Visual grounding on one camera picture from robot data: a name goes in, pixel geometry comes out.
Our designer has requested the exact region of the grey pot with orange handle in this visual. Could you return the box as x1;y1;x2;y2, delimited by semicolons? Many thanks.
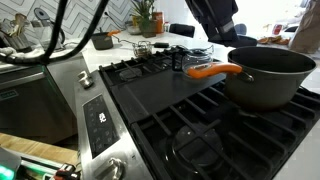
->
186;46;317;111

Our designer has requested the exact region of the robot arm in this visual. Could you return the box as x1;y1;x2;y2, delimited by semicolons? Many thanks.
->
185;0;238;46

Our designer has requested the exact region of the stainless steel gas stove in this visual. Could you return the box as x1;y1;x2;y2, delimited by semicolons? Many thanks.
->
75;50;320;180

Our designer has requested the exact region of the rear stove knob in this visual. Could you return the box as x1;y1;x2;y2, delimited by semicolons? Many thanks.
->
78;71;93;89

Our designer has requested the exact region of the stove knob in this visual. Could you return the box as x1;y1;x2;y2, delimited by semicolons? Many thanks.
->
78;71;93;89
94;158;125;180

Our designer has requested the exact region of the front stove knob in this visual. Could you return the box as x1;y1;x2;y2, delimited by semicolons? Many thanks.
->
94;158;125;180

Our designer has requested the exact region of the glass coffee carafe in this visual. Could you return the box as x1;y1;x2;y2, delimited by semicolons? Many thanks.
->
172;46;213;77

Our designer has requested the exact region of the small glass jar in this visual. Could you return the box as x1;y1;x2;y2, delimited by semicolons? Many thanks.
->
132;41;152;58

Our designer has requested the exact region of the black chair back left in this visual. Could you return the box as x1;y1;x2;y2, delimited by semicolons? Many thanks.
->
169;23;195;38

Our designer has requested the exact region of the black chair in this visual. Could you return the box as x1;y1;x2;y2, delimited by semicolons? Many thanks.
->
231;35;258;48
169;23;195;38

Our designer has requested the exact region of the orange container on counter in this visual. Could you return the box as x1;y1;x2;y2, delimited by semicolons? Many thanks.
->
153;12;164;34

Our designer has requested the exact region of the potted green plant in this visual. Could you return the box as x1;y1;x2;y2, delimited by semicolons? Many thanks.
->
131;0;156;38

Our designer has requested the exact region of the black chair back right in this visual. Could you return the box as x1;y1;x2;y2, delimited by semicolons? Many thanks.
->
231;35;258;48

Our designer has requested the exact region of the stainless steel dishwasher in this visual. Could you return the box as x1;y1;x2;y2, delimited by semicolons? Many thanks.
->
0;66;77;144

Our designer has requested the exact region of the electric kettle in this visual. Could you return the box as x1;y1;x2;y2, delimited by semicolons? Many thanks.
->
31;8;54;50

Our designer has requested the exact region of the utensil holder with utensils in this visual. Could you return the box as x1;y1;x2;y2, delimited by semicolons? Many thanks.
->
0;13;29;50

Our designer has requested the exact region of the brown paper bag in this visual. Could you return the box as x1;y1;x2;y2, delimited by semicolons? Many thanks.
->
289;0;320;54

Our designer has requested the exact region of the grey dish cloth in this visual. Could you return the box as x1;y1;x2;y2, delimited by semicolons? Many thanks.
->
0;47;17;56

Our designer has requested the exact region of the small grey pot orange handle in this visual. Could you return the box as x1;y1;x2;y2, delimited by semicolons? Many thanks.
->
91;30;120;50

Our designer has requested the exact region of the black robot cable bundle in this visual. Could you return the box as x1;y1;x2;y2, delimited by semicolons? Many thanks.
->
0;0;110;66

